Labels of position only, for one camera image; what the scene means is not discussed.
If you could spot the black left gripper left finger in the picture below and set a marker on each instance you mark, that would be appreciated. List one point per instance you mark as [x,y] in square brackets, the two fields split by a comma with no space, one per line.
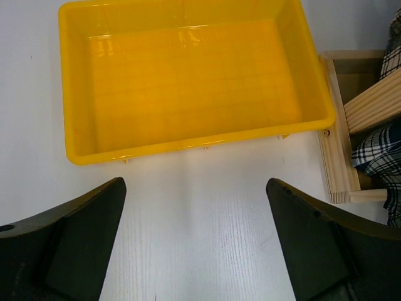
[63,253]

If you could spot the navy white plaid skirt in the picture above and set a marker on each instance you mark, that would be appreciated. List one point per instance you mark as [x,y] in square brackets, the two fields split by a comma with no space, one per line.
[379,153]

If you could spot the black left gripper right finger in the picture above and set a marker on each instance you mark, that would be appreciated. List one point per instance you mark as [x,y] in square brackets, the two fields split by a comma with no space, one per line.
[331,254]

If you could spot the yellow plastic tray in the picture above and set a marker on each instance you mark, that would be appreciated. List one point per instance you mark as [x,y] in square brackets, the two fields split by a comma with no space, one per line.
[147,77]

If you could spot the wooden clothes rack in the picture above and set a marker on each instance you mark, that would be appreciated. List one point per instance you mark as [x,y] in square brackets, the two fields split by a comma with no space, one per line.
[362,101]

